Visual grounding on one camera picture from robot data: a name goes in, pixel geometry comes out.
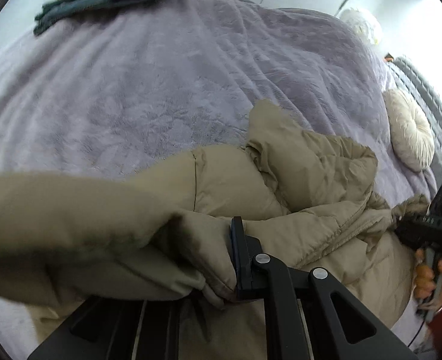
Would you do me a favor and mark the tan puffer jacket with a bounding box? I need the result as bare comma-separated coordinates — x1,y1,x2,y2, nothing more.
0,98,430,360

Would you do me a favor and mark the person right hand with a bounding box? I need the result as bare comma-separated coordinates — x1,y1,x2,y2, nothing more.
413,249,442,312

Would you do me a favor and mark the round cream pleated cushion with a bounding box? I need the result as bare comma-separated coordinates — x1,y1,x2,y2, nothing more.
383,88,435,172

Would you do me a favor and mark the grey quilted headboard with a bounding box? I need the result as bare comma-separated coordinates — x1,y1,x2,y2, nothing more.
388,58,442,186

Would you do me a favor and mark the white patterned pillow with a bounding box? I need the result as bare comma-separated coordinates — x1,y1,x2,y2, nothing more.
339,7,378,46

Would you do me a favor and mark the lavender bed blanket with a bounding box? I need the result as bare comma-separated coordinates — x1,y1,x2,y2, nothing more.
0,0,437,359

